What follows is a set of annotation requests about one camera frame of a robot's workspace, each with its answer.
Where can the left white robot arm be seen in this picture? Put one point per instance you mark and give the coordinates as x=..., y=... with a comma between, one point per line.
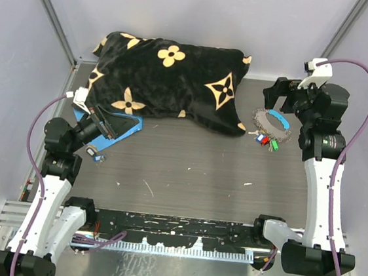
x=52, y=221

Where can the red tagged key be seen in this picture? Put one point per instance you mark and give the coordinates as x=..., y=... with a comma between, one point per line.
x=265, y=141

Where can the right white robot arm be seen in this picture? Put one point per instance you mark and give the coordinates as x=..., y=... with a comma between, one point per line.
x=321, y=246

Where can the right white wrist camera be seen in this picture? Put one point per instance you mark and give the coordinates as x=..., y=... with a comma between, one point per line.
x=319, y=71

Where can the green tagged key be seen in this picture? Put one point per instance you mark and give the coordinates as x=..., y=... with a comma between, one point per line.
x=273, y=146

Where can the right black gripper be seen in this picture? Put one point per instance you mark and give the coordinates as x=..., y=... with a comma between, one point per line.
x=281, y=88

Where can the loose blue tagged key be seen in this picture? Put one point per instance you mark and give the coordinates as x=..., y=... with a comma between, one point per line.
x=100, y=158

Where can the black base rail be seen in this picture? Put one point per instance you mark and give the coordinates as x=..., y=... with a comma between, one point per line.
x=178, y=232

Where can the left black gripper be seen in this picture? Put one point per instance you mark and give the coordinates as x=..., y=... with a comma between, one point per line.
x=115, y=125

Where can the white slotted cable duct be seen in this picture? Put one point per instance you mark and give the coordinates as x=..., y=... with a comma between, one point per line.
x=193, y=252

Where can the black floral plush pillow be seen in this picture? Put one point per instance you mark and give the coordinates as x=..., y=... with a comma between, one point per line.
x=163, y=78

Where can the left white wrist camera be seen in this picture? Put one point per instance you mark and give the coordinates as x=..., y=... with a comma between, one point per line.
x=80, y=96

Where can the blue cartoon cloth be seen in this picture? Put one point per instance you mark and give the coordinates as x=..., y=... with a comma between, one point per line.
x=88, y=134

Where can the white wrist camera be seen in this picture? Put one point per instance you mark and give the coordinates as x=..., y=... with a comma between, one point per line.
x=319, y=71
x=80, y=96

